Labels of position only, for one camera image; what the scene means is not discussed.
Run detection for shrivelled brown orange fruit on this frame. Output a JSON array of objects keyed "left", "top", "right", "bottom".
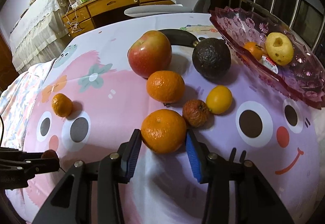
[{"left": 182, "top": 99, "right": 210, "bottom": 128}]

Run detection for large mandarin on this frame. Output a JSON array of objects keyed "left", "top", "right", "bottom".
[
  {"left": 141, "top": 109, "right": 187, "bottom": 154},
  {"left": 146, "top": 70, "right": 185, "bottom": 104}
]

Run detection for small yellow citrus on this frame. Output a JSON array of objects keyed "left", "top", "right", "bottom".
[{"left": 206, "top": 85, "right": 233, "bottom": 115}]

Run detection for lone mandarin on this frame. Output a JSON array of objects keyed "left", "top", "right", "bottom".
[{"left": 51, "top": 93, "right": 73, "bottom": 118}]

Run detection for dark avocado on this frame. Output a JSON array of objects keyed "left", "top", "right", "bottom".
[{"left": 192, "top": 38, "right": 231, "bottom": 80}]

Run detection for red apple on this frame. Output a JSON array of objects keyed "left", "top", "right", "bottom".
[{"left": 127, "top": 30, "right": 172, "bottom": 78}]

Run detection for blackened banana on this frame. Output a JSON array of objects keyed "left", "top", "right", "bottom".
[{"left": 159, "top": 29, "right": 199, "bottom": 48}]

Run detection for small mandarin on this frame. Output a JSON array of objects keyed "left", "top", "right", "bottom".
[{"left": 244, "top": 42, "right": 263, "bottom": 61}]

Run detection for purple glass fruit bowl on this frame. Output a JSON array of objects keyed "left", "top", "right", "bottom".
[{"left": 210, "top": 7, "right": 324, "bottom": 109}]

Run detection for brown speckled pear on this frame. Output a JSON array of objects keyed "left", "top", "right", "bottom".
[{"left": 265, "top": 32, "right": 294, "bottom": 66}]

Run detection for pastel patchwork blanket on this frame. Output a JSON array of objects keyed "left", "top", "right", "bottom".
[{"left": 0, "top": 60, "right": 54, "bottom": 150}]

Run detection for red white snack packet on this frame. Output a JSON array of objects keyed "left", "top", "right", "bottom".
[{"left": 259, "top": 55, "right": 279, "bottom": 74}]

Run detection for white lace bed cover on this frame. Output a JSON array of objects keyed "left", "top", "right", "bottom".
[{"left": 9, "top": 0, "right": 71, "bottom": 74}]

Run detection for wooden desk with drawers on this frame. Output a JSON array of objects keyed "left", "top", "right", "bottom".
[{"left": 62, "top": 0, "right": 172, "bottom": 38}]

